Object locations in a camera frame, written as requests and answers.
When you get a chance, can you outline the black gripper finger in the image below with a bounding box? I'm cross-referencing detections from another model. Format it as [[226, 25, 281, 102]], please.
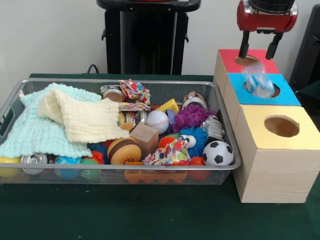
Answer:
[[266, 32, 284, 60], [238, 31, 251, 60]]

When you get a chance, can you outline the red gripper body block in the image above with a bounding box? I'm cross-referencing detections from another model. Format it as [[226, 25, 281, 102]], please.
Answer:
[[237, 0, 299, 34]]

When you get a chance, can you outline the clear plastic packet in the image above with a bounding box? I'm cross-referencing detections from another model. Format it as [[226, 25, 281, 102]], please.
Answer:
[[242, 64, 277, 99]]

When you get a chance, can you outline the cream yellow cloth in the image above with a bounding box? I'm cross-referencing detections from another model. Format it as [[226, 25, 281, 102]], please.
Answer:
[[37, 89, 132, 145]]

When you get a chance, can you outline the clear shallow bin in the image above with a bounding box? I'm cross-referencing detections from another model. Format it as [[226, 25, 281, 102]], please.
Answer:
[[0, 78, 242, 186]]

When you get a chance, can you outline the wooden box with three holes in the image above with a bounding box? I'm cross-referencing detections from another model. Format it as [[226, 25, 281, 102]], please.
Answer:
[[213, 48, 320, 204]]

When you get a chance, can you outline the black stand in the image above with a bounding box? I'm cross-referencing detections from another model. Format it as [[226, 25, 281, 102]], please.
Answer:
[[289, 4, 320, 101]]

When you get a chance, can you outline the purple spiky ball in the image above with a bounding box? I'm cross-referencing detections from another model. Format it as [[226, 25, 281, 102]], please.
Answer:
[[172, 105, 217, 132]]

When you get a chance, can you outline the yellow block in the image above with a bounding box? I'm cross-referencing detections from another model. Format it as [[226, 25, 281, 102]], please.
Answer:
[[157, 98, 180, 114]]

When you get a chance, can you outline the blue spiky ball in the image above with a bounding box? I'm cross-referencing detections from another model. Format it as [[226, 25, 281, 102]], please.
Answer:
[[178, 126, 208, 158]]

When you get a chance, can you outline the black and white soccer ball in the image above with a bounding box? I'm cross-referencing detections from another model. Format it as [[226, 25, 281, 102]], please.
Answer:
[[202, 140, 235, 167]]

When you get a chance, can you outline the white baseball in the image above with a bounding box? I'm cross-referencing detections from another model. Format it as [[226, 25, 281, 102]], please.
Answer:
[[145, 110, 171, 135]]

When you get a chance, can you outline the colourful dotted cloth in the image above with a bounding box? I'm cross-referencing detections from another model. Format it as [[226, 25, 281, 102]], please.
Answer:
[[117, 79, 152, 113]]

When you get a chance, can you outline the colourful dotted packet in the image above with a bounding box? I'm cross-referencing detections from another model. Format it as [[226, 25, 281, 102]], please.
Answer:
[[143, 139, 192, 167]]

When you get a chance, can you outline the wooden cube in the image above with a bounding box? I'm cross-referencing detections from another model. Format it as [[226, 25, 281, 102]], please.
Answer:
[[130, 123, 160, 159]]

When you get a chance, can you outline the orange plastic toy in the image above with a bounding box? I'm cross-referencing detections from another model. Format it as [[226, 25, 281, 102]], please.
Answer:
[[124, 169, 190, 185]]

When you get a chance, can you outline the toy burger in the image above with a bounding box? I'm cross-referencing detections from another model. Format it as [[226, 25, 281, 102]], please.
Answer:
[[106, 138, 142, 166]]

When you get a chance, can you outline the dark green table cloth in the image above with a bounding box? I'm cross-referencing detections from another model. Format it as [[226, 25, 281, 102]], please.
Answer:
[[0, 73, 320, 240]]

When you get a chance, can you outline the mint green cloth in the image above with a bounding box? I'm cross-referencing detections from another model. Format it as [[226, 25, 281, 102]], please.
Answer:
[[0, 84, 103, 159]]

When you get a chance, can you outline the silver can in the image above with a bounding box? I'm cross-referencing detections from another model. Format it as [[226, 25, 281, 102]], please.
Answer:
[[21, 153, 49, 175]]

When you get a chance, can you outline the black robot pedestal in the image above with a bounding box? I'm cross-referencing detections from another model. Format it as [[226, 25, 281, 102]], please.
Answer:
[[96, 0, 202, 76]]

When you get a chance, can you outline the black cable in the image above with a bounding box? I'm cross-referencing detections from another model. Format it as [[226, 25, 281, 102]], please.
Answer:
[[87, 63, 100, 75]]

